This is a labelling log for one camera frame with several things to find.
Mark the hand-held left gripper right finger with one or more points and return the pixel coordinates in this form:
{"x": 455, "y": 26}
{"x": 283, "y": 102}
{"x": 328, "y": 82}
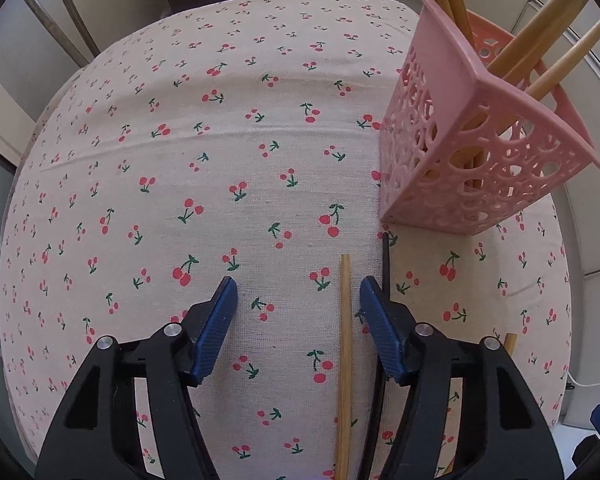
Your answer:
{"x": 380, "y": 325}

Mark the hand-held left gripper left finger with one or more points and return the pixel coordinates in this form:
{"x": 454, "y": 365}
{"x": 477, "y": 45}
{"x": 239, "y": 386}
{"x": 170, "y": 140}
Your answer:
{"x": 215, "y": 325}

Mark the dark brown chopstick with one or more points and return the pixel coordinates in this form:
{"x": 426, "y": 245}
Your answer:
{"x": 386, "y": 265}

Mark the pink perforated plastic basket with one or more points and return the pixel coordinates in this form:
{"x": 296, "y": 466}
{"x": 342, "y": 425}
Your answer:
{"x": 430, "y": 110}

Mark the cherry print tablecloth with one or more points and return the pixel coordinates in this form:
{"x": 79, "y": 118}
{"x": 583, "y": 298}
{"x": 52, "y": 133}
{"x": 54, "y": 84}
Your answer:
{"x": 180, "y": 160}

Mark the frosted glass sliding door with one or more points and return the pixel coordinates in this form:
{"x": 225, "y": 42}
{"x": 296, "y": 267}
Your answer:
{"x": 25, "y": 50}

